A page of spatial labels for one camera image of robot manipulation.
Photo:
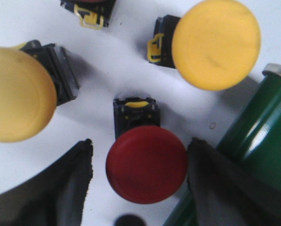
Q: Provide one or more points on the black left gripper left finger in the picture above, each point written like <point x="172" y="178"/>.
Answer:
<point x="54" y="197"/>

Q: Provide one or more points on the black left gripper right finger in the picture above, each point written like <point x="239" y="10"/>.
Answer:
<point x="225" y="195"/>

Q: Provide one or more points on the yellow push button large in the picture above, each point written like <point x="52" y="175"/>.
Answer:
<point x="34" y="80"/>

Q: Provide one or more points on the green conveyor belt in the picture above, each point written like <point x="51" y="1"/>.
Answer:
<point x="253" y="143"/>

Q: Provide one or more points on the yellow push button upper right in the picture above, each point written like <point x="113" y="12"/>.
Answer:
<point x="214" y="46"/>

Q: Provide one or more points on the red push button top edge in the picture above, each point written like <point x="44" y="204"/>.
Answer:
<point x="94" y="14"/>

